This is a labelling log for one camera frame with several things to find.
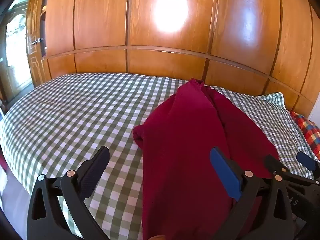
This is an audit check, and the multicolour checkered pillow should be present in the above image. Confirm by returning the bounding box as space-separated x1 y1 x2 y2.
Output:
290 110 320 161

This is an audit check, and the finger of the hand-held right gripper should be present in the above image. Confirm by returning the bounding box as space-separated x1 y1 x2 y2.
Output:
297 151 320 172
264 154 293 179

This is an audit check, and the green checkered bed sheet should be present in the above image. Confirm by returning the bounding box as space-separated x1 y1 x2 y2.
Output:
0 72 317 240

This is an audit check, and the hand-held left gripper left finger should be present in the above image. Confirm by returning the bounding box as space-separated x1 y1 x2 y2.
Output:
27 146 111 240

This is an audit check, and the wooden panelled wardrobe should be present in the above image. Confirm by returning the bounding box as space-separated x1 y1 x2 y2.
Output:
40 0 320 117

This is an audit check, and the glass window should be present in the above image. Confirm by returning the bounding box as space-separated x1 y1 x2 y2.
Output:
0 0 33 100

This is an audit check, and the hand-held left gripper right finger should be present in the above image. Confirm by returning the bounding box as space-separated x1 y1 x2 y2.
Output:
209 147 292 240

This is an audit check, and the dark red garment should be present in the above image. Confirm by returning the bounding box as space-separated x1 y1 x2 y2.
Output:
132 78 280 240

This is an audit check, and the wooden door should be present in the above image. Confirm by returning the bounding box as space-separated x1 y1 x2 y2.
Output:
26 0 50 87

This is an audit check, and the green checkered pillow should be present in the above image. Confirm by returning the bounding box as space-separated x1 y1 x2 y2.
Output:
257 92 287 109

